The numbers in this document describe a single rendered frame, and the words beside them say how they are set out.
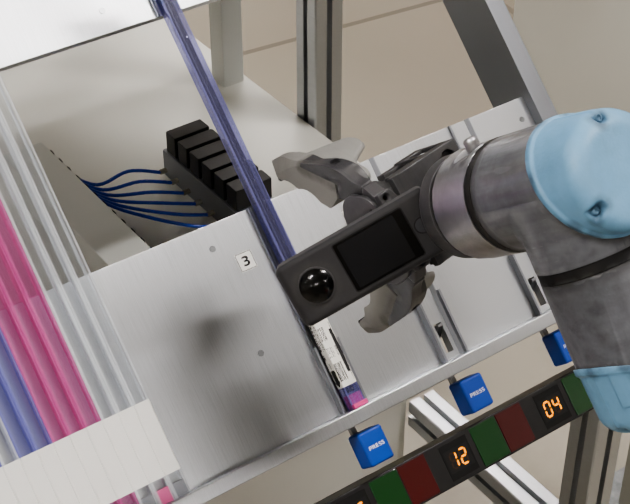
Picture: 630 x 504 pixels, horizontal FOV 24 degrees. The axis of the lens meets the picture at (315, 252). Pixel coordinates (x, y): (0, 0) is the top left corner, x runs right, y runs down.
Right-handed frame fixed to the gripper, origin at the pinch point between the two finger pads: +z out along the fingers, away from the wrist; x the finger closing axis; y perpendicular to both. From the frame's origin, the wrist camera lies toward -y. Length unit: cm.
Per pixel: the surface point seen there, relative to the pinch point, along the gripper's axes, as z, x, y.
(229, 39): 60, 18, 35
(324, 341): 7.5, -8.1, 0.6
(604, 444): 23, -38, 30
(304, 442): 5.9, -13.6, -6.1
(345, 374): 7.1, -11.3, 0.6
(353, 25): 176, 9, 125
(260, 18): 188, 20, 111
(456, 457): 8.0, -23.4, 6.4
